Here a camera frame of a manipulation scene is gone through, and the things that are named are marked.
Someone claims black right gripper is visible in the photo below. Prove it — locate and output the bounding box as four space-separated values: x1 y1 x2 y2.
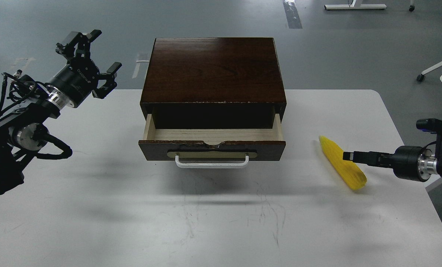
343 146 436 182

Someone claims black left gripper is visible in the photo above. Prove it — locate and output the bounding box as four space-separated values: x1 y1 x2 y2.
47 29 122 108

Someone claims yellow corn cob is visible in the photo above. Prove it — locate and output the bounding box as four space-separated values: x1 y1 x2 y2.
319 135 368 190

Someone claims dark wooden drawer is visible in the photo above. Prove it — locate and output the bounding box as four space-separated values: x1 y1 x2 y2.
138 114 286 162

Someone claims white drawer handle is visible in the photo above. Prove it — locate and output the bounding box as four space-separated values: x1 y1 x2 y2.
175 154 250 169

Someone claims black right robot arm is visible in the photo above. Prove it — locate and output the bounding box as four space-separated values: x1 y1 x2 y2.
343 118 442 182

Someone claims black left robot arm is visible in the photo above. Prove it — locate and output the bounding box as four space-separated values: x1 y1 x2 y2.
0 29 122 195

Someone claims dark wooden drawer cabinet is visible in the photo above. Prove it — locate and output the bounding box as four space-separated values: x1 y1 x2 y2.
140 37 287 129

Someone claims white caster chair leg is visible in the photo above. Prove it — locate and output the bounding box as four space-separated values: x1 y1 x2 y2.
416 61 442 82

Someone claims white table leg base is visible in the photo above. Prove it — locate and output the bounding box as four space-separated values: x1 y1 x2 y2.
324 0 387 10

